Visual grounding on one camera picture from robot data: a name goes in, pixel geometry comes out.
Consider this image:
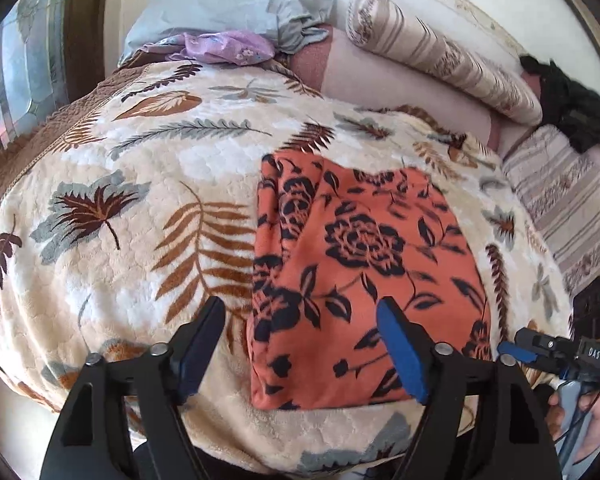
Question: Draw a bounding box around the orange black floral garment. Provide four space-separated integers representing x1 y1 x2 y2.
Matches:
247 151 492 410

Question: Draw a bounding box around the black clothes pile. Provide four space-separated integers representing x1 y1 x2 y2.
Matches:
519 55 600 154

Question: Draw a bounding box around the right hand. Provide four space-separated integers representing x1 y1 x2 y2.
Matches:
546 389 600 463

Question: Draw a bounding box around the cream leaf-pattern fleece blanket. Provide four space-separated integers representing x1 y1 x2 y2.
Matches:
0 62 571 477

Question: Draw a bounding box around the pink bed sheet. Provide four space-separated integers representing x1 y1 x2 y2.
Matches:
288 26 528 156

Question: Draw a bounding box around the striped beige bolster pillow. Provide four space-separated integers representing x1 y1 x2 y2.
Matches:
347 0 543 126

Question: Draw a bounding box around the purple floral cloth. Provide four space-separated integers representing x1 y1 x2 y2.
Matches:
140 30 276 66

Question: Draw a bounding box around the grey-blue pillow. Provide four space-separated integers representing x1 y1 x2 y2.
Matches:
119 0 337 63

